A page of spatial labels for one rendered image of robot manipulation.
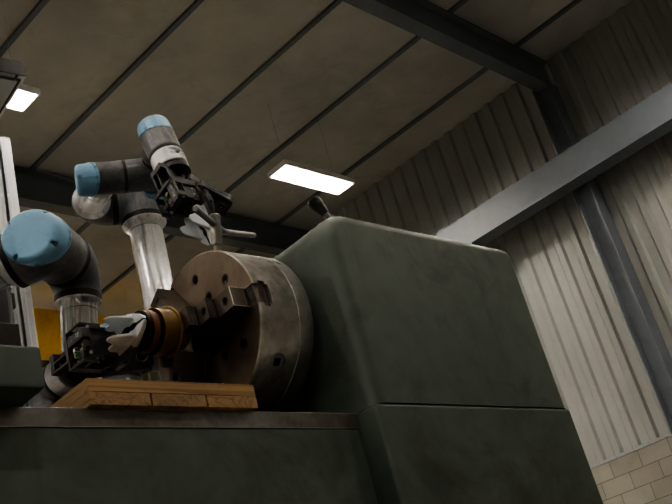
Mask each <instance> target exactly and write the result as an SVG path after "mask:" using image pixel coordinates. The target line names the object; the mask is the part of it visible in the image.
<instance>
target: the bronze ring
mask: <svg viewBox="0 0 672 504"><path fill-rule="evenodd" d="M134 313H136V314H142V315H144V316H146V320H147V323H146V328H145V331H144V334H143V337H142V340H141V342H140V344H139V346H138V349H137V351H136V353H141V354H146V355H148V356H159V357H160V358H162V359H170V358H173V357H174V356H175V355H176V354H177V353H178V352H179V351H180V350H183V349H185V348H186V347H187V345H188V344H189V341H190V338H191V334H186V333H184V323H183V319H182V316H181V314H180V313H179V311H178V310H177V309H176V308H174V307H171V306H165V307H162V308H150V309H148V310H137V311H135V312H134Z"/></svg>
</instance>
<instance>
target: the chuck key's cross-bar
mask: <svg viewBox="0 0 672 504"><path fill-rule="evenodd" d="M192 210H193V212H194V213H196V214H197V215H198V216H200V217H201V218H202V219H203V220H205V221H206V222H207V223H208V224H210V225H211V226H215V225H216V224H217V222H216V221H215V220H214V219H212V218H211V217H210V216H209V215H207V214H206V213H205V212H204V211H202V210H201V209H200V208H199V207H197V206H194V207H193V209H192ZM221 229H222V234H223V235H229V236H239V237H249V238H255V237H256V233H254V232H246V231H238V230H230V229H225V228H223V227H222V226H221Z"/></svg>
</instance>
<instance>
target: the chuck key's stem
mask: <svg viewBox="0 0 672 504"><path fill-rule="evenodd" d="M209 216H210V217H211V218H212V219H214V220H215V221H216V222H217V224H216V225H215V226H211V225H210V236H211V246H213V248H214V250H221V246H222V245H223V241H222V229H221V216H220V214H218V213H212V214H210V215H209Z"/></svg>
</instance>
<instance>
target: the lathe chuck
mask: <svg viewBox="0 0 672 504"><path fill-rule="evenodd" d="M258 283H261V284H262V286H264V287H265V290H266V293H267V297H268V300H269V303H270V304H268V306H265V304H264V302H258V303H257V304H255V305H254V306H253V307H252V308H251V309H250V310H248V311H247V312H246V313H245V314H244V315H243V316H241V317H240V318H239V319H238V320H237V321H236V322H234V323H233V324H232V325H231V326H230V327H228V328H227V329H226V330H225V331H224V332H223V333H222V335H218V336H210V335H203V337H202V338H197V337H196V335H191V338H190V341H189V344H188V345H187V347H186V348H185V349H183V350H180V351H188V352H203V353H210V355H214V357H213V358H212V359H211V360H210V370H209V383H218V384H241V385H253V386H254V391H255V395H256V396H255V397H256V400H257V404H258V409H256V410H255V411H259V412H270V411H271V410H272V409H273V408H274V407H275V405H276V404H277V403H278V402H279V400H280V399H281V397H282V396H283V394H284V393H285V391H286V389H287V387H288V385H289V383H290V380H291V378H292V375H293V372H294V369H295V365H296V361H297V356H298V350H299V340H300V324H299V314H298V308H297V304H296V300H295V297H294V294H293V291H292V289H291V286H290V284H289V282H288V280H287V279H286V277H285V276H284V274H283V273H282V272H281V270H280V269H279V268H278V267H277V266H276V265H274V264H273V263H272V262H270V261H269V260H267V259H265V258H262V257H258V256H252V255H246V254H240V253H233V252H227V251H221V250H210V251H206V252H203V253H201V254H199V255H197V256H195V257H194V258H193V259H191V260H190V261H189V262H188V263H187V264H186V265H185V266H184V267H183V268H182V269H181V270H180V272H179V273H178V274H177V276H176V277H175V279H174V281H173V282H172V284H171V287H172V288H173V289H174V290H175V291H176V292H177V293H178V294H179V295H180V296H181V297H182V298H183V299H184V300H185V301H186V302H187V303H188V304H189V305H190V306H194V307H195V306H197V305H198V304H199V303H200V302H201V301H202V300H203V299H204V298H208V299H215V298H216V297H217V296H218V295H219V294H220V293H221V292H223V291H224V290H225V289H226V288H227V287H228V286H229V287H237V288H245V289H247V288H248V287H250V286H251V285H257V284H258ZM276 353H281V354H282V355H283V357H284V362H283V365H282V367H281V368H280V369H279V370H277V371H272V370H271V369H270V367H269V363H270V359H271V358H272V356H273V355H274V354H276ZM157 358H158V366H159V371H160V376H161V379H162V381H169V369H170V368H164V367H160V364H161V358H160V357H159V356H157Z"/></svg>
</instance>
